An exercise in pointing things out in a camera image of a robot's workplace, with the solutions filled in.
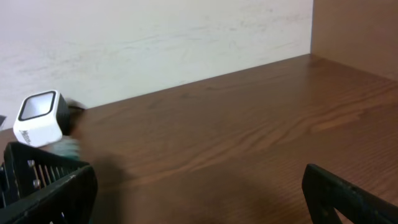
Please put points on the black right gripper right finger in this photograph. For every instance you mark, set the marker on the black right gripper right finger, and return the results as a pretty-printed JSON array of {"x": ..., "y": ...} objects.
[{"x": 327, "y": 195}]

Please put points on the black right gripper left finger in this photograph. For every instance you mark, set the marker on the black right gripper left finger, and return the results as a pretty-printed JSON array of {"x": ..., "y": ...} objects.
[{"x": 67, "y": 200}]

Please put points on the teal wet wipes pack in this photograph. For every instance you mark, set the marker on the teal wet wipes pack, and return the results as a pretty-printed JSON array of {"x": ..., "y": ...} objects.
[{"x": 66, "y": 147}]

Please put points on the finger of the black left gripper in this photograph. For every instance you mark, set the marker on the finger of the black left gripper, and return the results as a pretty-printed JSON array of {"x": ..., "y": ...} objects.
[{"x": 28, "y": 169}]

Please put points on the white barcode scanner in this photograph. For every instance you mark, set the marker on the white barcode scanner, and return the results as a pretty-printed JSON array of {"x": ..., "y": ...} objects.
[{"x": 43, "y": 118}]

